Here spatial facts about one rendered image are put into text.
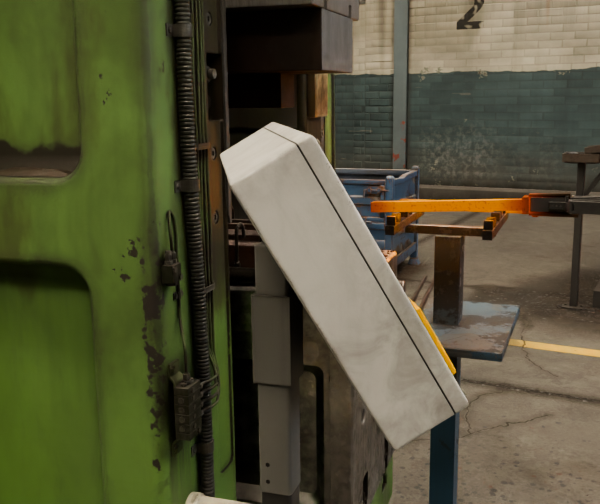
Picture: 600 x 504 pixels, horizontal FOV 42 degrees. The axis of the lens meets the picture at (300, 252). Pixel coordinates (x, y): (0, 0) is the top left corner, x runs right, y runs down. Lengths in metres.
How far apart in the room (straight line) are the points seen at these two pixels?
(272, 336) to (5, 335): 0.57
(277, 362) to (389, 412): 0.18
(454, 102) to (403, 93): 0.61
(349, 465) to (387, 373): 0.69
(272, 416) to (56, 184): 0.46
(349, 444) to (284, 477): 0.47
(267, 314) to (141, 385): 0.34
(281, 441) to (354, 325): 0.24
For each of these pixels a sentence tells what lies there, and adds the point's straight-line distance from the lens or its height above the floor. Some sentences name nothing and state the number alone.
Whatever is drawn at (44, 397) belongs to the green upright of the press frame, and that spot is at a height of 0.78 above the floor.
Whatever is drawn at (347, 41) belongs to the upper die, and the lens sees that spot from 1.42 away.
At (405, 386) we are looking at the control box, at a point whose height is 0.98.
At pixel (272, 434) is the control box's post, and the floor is 0.87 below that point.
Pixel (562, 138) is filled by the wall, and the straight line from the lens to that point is 8.87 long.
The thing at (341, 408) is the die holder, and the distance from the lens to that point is 1.32.
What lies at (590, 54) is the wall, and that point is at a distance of 8.83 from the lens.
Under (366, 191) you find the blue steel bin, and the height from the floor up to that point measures 0.62.
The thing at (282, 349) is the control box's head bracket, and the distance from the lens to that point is 0.82.
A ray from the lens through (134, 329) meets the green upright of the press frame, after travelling 1.09.
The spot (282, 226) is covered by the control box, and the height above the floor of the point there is 1.13.
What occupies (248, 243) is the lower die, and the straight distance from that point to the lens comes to 1.35.
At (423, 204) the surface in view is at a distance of 1.71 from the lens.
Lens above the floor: 1.23
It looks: 11 degrees down
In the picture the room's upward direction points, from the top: 1 degrees counter-clockwise
